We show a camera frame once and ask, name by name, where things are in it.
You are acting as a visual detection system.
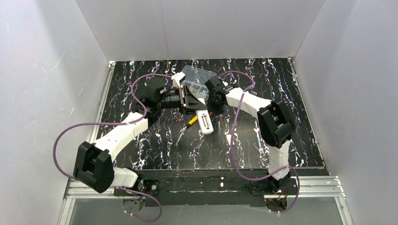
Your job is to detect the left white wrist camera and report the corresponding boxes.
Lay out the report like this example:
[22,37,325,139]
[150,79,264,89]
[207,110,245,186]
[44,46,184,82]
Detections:
[171,72,185,88]

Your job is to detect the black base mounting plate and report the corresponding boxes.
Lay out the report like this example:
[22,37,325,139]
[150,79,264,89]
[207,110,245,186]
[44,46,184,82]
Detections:
[113,168,300,208]

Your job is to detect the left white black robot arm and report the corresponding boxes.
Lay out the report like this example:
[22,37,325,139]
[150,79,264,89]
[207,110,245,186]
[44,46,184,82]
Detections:
[73,78,209,193]

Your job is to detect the white battery cover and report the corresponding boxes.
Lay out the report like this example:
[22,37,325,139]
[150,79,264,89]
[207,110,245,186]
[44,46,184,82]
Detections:
[226,134,234,146]

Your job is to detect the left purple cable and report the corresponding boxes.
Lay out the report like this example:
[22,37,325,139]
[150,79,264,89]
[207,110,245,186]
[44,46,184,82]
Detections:
[53,74,174,223]

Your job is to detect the yellow handled screwdriver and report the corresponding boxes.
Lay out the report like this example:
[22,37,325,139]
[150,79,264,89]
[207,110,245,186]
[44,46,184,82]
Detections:
[175,116,198,146]

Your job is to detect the white remote control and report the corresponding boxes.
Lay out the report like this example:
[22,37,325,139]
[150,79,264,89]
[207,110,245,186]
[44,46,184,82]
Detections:
[196,110,214,135]

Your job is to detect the clear plastic parts organizer box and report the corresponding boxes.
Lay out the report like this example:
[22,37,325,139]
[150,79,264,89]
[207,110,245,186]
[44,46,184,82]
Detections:
[182,65,216,100]

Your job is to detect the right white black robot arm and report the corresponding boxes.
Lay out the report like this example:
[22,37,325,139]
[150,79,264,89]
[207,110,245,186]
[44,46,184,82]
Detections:
[205,76,296,191]

